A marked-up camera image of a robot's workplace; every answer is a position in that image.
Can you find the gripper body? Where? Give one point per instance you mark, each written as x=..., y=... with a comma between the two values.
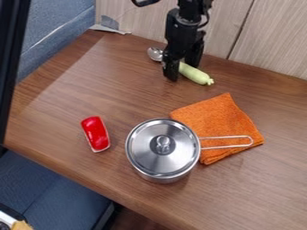
x=182, y=33

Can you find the silver lid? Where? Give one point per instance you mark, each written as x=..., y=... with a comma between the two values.
x=162, y=146

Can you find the grey tape piece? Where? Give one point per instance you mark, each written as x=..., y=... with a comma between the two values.
x=108, y=25

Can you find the orange cloth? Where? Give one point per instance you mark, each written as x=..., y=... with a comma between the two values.
x=222, y=119

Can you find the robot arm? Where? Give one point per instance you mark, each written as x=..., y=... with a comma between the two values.
x=191, y=8

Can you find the black frame post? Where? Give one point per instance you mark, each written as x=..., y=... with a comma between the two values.
x=8, y=60

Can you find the silver pot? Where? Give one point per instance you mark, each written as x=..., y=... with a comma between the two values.
x=168, y=176

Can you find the red toy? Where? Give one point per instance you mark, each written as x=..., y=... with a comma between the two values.
x=96, y=133

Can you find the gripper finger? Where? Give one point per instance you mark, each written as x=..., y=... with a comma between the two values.
x=195, y=54
x=171, y=69

